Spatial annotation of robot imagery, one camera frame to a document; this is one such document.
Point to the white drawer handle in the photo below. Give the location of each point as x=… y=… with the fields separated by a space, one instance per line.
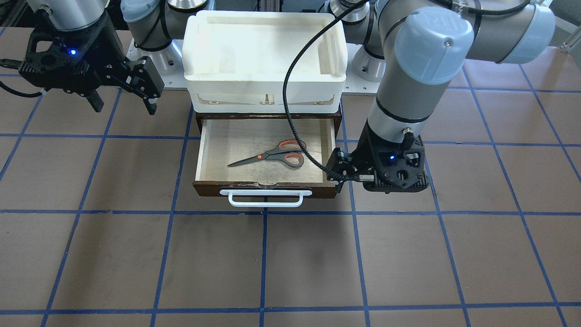
x=263 y=193

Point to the white plastic tray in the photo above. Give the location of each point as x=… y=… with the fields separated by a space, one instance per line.
x=236 y=62

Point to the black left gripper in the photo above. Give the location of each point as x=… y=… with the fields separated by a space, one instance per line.
x=366 y=150

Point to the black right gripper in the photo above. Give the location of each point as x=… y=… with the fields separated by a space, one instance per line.
x=99 y=58

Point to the dark brown wooden cabinet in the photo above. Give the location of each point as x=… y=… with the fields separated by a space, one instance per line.
x=336 y=117

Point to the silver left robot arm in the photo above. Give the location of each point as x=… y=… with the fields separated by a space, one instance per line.
x=424 y=44

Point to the black orange scissors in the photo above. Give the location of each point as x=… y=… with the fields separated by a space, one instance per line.
x=287 y=151

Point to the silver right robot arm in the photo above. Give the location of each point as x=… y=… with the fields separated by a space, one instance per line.
x=154 y=24

